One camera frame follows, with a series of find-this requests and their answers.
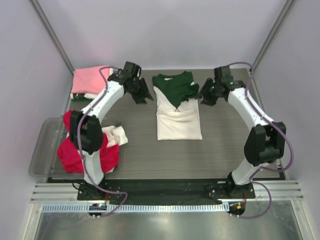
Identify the folded pink t shirt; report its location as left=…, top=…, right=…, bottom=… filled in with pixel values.
left=71, top=65, right=111, bottom=95

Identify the clear plastic bin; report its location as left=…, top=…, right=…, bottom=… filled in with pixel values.
left=28, top=115, right=125, bottom=177

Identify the white and green raglan shirt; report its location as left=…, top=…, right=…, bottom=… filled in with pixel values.
left=152, top=71, right=203, bottom=141

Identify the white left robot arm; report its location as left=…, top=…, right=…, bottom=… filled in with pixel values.
left=69, top=61, right=153, bottom=201

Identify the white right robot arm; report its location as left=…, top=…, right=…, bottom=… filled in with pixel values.
left=196, top=65, right=286, bottom=198

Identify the red t shirt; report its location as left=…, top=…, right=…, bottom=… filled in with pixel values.
left=56, top=109, right=120, bottom=174

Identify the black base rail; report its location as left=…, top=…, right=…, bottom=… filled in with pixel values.
left=73, top=178, right=256, bottom=206

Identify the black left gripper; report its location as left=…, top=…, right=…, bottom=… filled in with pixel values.
left=128, top=77, right=154, bottom=104

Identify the perforated metal cable tray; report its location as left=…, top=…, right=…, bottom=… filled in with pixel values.
left=42, top=202, right=230, bottom=213

